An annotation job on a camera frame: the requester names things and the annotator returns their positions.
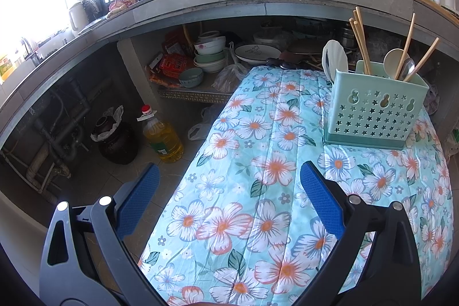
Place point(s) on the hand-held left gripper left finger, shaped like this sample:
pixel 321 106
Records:
pixel 138 198

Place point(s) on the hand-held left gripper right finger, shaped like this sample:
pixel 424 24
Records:
pixel 322 202

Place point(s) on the green plastic utensil holder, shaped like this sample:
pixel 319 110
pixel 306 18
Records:
pixel 376 112

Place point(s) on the wooden chopstick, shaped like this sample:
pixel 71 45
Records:
pixel 426 55
pixel 359 40
pixel 358 51
pixel 406 40
pixel 362 33

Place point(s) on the white plastic spoon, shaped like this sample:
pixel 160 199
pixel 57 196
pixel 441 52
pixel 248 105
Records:
pixel 392 60

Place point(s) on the metal spoon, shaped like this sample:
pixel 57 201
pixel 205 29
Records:
pixel 408 67

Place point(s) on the dark jar with plastic bag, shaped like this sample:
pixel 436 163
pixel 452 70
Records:
pixel 114 148

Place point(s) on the large cooking oil bottle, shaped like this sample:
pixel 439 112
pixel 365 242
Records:
pixel 165 144

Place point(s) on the floral blanket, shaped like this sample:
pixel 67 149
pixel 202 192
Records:
pixel 251 148

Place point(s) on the white plastic bag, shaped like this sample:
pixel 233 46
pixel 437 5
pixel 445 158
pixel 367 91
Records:
pixel 202 126

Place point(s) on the grey drain pipes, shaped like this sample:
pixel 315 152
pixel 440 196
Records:
pixel 53 144

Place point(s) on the pale blue bowl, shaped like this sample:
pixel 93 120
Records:
pixel 190 78

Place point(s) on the red snack packet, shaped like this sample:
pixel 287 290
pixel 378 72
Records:
pixel 174 65

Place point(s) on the white shell-shaped scoop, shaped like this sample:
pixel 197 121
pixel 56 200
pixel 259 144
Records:
pixel 335 58

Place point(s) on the plain white bowl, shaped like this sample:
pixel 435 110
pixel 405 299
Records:
pixel 211 68

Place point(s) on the clear plastic bag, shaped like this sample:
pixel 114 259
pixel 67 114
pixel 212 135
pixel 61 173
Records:
pixel 229 78

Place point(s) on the dark round pan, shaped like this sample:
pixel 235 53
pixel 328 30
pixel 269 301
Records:
pixel 304 48

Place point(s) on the green bowl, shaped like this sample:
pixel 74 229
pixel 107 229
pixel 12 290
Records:
pixel 211 58

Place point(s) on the white printed plate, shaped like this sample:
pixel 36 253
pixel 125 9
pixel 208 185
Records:
pixel 256 53

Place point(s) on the steel pot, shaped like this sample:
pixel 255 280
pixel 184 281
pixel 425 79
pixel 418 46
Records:
pixel 346 35

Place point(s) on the white floral bowl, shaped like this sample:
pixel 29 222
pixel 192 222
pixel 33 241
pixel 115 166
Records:
pixel 211 46

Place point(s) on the metal faucet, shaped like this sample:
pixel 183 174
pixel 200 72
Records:
pixel 31 51

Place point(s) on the yellow green container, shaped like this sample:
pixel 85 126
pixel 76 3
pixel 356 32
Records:
pixel 6 67

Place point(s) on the white jug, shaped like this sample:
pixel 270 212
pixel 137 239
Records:
pixel 77 17

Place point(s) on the pink packet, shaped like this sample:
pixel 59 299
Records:
pixel 122 3

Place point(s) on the black mug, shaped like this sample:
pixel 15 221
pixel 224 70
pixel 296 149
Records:
pixel 104 1

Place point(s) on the concrete kitchen counter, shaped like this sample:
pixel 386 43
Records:
pixel 215 1

